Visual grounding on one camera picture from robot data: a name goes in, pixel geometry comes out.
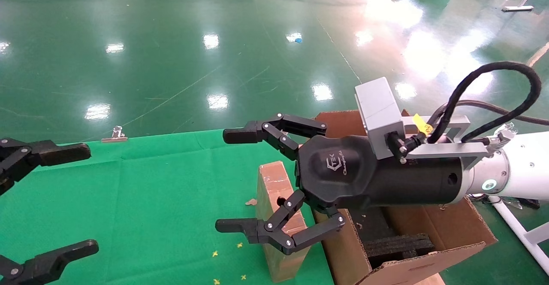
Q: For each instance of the large open brown carton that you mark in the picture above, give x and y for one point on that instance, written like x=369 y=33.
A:
x=343 y=255

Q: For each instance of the white metal frame pole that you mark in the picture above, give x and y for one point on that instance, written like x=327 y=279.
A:
x=514 y=227

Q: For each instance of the silver binder clip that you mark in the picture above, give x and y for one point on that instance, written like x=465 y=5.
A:
x=116 y=134

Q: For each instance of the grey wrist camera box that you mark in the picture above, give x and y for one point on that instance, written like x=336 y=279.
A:
x=377 y=109

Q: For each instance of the small brown cardboard box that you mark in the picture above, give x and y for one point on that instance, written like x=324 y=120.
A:
x=272 y=177

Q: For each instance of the grey metal camera bracket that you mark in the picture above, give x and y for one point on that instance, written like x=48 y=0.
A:
x=446 y=150

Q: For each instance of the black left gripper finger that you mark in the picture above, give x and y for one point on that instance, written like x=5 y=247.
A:
x=47 y=263
x=55 y=153

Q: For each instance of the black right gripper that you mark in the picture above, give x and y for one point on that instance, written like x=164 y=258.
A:
x=343 y=177

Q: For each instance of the green table cloth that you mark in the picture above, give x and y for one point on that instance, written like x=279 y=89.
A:
x=150 y=190

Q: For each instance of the small brown cardboard scrap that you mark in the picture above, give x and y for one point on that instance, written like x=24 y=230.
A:
x=251 y=202

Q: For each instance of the black foam insert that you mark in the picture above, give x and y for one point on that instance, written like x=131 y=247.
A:
x=399 y=246

